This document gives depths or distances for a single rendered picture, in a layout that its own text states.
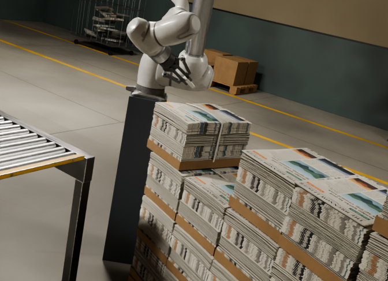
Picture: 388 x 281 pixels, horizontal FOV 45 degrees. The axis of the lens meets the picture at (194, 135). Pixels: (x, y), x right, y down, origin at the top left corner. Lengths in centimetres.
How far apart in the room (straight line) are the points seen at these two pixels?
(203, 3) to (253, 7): 700
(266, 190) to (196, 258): 51
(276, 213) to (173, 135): 66
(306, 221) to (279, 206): 13
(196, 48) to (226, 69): 589
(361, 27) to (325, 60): 79
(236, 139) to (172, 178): 35
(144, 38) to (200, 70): 64
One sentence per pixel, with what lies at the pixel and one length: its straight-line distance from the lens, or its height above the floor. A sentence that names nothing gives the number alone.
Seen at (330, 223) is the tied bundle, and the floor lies 101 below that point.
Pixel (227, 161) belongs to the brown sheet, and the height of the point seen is 87.
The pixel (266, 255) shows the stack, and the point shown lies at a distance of 173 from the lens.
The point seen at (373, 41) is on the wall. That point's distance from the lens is 852.
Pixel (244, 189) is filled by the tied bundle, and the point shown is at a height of 93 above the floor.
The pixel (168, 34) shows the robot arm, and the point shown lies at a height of 141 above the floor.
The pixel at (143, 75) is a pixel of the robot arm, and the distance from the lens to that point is 251.
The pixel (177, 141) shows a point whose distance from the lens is 208.
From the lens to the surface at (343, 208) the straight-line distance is 151.
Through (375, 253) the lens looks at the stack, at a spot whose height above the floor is 101.
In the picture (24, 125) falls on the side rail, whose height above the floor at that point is 80.
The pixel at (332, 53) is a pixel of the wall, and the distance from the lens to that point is 869.
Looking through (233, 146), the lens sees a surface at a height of 94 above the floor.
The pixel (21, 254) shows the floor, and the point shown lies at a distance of 291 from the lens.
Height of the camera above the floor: 160
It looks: 17 degrees down
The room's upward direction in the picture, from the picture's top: 12 degrees clockwise
